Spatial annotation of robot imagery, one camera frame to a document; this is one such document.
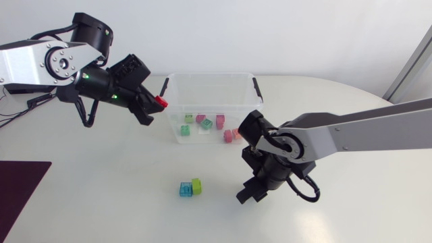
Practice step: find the lime green toy brick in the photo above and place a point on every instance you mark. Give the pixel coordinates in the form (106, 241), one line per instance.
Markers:
(196, 186)

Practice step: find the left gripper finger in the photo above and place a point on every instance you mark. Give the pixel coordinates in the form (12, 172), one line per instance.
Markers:
(143, 116)
(152, 103)

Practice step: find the orange toy brick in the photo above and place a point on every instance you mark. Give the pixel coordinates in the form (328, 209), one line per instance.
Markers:
(236, 134)

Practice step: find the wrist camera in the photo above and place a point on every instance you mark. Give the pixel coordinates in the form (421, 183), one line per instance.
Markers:
(251, 158)
(131, 70)

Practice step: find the dark mat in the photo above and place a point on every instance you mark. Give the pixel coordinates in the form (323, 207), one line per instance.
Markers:
(17, 189)

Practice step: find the clear blue toy brick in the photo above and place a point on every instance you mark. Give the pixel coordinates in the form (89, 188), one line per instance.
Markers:
(186, 189)

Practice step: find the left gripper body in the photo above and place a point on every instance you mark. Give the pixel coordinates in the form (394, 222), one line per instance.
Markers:
(125, 97)

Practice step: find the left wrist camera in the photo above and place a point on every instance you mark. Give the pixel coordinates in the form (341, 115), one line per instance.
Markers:
(131, 70)

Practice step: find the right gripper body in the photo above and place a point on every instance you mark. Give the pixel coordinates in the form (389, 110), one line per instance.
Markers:
(254, 190)

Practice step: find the clear plastic container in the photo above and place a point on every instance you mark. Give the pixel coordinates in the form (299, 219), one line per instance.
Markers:
(212, 98)

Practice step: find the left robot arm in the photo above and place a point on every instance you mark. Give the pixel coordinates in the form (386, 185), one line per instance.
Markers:
(23, 64)

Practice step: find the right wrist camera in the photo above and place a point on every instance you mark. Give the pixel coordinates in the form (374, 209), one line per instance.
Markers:
(251, 158)

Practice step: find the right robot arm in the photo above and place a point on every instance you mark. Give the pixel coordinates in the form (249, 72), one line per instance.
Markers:
(354, 135)

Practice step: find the pink toy brick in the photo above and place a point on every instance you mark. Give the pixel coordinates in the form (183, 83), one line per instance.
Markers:
(227, 136)
(220, 121)
(200, 118)

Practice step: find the pale green toy brick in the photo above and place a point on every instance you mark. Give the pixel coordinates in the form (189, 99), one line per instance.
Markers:
(189, 118)

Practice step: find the red toy brick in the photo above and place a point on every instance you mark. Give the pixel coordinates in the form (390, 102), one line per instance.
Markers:
(161, 101)

